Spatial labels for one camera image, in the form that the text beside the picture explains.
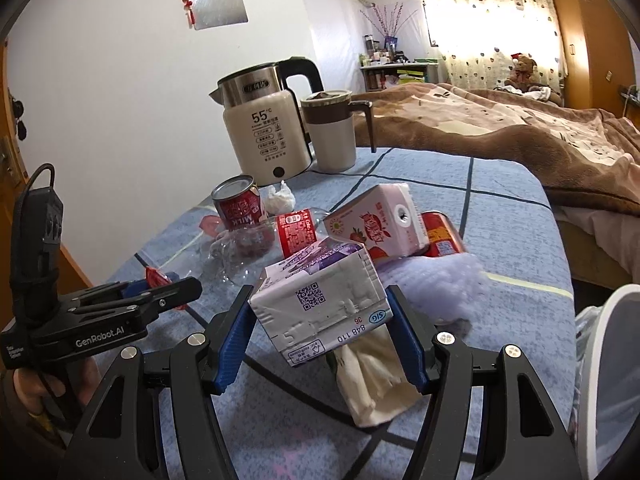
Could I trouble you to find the decorative flower branches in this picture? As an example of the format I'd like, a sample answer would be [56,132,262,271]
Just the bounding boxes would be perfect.
[372,2,422,42]

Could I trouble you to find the wooden wardrobe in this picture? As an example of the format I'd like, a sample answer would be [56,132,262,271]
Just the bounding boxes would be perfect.
[542,0,640,112]

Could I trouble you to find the silver reflective wall sheet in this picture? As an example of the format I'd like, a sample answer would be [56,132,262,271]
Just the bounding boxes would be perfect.
[189,0,250,31]

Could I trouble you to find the beige paper bag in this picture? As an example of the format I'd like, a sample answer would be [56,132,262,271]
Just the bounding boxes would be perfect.
[325,322,424,429]

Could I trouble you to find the red packet on table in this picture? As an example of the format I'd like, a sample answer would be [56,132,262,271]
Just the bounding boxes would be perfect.
[417,210,469,257]

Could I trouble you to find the spotted window curtain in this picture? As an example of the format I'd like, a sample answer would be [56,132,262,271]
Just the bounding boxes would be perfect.
[410,0,569,92]

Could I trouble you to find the white bed sheet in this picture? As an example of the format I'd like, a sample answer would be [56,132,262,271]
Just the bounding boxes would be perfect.
[552,204,640,242]

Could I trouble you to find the crumpled white tissue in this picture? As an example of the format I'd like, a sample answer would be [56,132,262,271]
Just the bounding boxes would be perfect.
[260,180,297,217]

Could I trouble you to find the white plastic bin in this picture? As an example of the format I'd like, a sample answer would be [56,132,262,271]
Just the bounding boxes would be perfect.
[570,285,640,480]

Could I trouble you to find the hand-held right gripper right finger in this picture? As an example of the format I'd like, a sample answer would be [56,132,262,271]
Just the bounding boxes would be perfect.
[385,285,583,480]

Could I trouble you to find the white and purple carton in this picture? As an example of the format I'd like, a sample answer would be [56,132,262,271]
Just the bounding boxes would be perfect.
[248,239,394,369]

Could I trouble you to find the bed base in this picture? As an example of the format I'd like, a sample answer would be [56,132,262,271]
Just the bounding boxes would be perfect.
[557,220,640,287]

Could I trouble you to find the wooden door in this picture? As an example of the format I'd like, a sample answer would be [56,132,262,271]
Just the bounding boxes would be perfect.
[0,35,32,241]

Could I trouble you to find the plastic wrapper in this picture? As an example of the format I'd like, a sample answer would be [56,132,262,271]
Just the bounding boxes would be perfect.
[200,207,341,287]

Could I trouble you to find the brown teddy bear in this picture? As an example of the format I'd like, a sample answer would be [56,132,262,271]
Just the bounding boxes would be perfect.
[504,52,544,92]

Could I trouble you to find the pink strawberry milk carton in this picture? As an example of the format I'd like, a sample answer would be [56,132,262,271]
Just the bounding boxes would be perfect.
[322,182,431,262]

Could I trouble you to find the clear bin liner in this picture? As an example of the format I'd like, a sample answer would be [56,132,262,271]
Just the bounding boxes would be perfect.
[572,306,640,480]

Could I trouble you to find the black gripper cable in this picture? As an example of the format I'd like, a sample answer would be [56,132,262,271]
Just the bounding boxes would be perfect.
[10,162,58,286]

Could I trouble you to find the small red wrapper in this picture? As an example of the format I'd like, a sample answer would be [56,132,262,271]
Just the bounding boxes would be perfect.
[144,267,190,312]

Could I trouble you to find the red milk can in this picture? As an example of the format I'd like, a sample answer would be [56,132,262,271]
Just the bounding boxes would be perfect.
[210,175,264,232]

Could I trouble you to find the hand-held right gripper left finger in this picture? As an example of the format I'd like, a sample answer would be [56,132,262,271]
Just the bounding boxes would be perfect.
[57,285,256,480]

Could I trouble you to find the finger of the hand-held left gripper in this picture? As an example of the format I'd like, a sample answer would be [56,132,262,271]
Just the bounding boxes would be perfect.
[120,277,203,318]
[70,272,178,306]

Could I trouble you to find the cream electric kettle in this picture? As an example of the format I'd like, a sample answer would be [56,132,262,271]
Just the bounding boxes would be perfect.
[208,56,325,185]

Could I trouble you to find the shelf with bottles and vase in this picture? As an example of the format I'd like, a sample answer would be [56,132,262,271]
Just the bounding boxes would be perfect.
[359,57,447,94]

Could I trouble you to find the group of bottles on desk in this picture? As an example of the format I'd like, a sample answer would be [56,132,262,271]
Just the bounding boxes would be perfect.
[360,34,402,67]

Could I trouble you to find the person's left hand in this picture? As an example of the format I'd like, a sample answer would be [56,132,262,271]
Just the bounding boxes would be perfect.
[12,357,103,418]

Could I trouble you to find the brown floral blanket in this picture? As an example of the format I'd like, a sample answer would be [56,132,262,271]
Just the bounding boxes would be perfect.
[350,82,640,212]

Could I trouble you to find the blue checked tablecloth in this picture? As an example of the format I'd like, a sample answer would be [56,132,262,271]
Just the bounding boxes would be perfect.
[65,146,577,480]

